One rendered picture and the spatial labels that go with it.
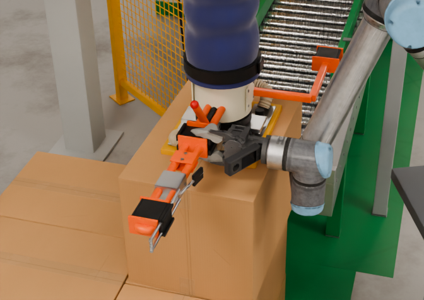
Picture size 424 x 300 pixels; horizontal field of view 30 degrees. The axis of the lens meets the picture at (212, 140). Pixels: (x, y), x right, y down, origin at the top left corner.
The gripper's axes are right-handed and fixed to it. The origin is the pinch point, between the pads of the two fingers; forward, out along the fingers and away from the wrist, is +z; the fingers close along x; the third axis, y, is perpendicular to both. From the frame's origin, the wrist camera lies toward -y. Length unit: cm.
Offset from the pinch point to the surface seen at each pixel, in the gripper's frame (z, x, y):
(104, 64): 130, -108, 223
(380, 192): -47, -93, 119
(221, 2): -2.7, 34.1, 17.6
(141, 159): 18.6, -13.1, 6.8
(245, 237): -15.7, -25.6, -4.5
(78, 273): 38, -53, -4
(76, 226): 49, -53, 17
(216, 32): -1.2, 25.4, 17.1
